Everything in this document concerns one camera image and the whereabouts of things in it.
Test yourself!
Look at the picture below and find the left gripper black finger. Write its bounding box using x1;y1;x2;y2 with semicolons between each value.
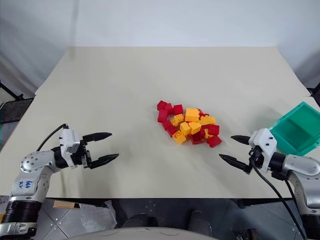
82;132;113;144
89;153;120;169

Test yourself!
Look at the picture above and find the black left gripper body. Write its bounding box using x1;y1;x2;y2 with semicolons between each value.
71;140;92;170

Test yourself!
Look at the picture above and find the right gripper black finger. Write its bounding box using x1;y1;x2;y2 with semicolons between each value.
218;153;250;174
230;134;251;146

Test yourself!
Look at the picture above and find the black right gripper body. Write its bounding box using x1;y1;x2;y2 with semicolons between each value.
245;145;266;176

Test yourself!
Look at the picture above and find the green plastic bin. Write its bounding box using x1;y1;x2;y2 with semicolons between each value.
268;101;320;156

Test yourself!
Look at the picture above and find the brown cardboard piece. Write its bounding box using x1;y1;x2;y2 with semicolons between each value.
52;199;82;210

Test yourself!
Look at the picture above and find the yellow plastic building brick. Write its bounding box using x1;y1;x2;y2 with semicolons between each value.
184;107;201;123

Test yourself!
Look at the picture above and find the clear plastic bag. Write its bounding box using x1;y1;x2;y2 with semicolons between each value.
79;199;118;230

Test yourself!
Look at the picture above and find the dark rounded shape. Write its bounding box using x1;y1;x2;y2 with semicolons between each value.
121;212;156;229
189;209;213;236

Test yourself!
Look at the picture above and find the silver metal floor plate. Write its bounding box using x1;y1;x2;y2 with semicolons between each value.
34;206;85;240

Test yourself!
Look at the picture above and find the black floor mat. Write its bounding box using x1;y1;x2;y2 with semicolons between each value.
0;97;35;124

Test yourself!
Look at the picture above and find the black stand base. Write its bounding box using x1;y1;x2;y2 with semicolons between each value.
305;83;320;97

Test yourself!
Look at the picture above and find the black stand leg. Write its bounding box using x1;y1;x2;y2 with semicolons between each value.
0;79;25;101

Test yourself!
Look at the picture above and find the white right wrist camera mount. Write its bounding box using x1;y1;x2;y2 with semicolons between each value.
248;127;278;174

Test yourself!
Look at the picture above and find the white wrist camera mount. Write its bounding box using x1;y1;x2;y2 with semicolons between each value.
59;127;83;167
248;127;278;174

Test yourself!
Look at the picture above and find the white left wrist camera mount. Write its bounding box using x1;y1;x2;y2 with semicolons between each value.
59;127;83;167

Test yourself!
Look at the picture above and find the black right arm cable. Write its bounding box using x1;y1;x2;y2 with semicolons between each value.
249;149;307;240

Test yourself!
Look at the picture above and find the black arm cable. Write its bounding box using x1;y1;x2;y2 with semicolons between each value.
249;149;307;240
36;123;70;152

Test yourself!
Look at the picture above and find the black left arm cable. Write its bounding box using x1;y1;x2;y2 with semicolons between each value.
36;123;70;152

